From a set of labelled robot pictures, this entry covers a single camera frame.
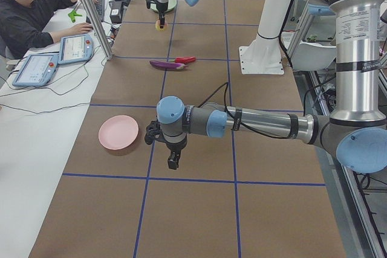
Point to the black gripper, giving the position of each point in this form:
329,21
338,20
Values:
161,9
175,146

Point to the yellow pink peach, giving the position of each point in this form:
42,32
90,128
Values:
159,26

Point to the green plate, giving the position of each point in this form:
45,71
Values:
171,5

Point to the black power adapter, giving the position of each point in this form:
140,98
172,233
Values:
116,12

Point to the purple eggplant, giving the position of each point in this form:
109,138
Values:
172,66

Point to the red chili pepper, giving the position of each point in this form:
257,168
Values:
185,59

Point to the pink plate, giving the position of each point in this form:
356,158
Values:
118,132

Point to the black keyboard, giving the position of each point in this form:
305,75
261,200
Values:
100,7

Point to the green toy object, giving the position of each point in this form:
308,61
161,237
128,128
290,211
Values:
73,15

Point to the far blue teach pendant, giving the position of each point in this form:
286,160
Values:
74,49

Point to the blue teach pendant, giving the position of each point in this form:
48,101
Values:
74,49
37,70

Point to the near blue teach pendant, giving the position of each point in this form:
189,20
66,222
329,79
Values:
37,70

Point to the seated person in black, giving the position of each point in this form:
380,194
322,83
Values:
23,23

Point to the white chair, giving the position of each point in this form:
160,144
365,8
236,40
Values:
313,56

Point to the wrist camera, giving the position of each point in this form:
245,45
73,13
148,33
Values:
154,133
149,3

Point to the aluminium frame post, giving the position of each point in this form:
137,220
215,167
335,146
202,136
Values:
97,27

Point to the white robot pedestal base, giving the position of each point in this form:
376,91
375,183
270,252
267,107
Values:
263,55

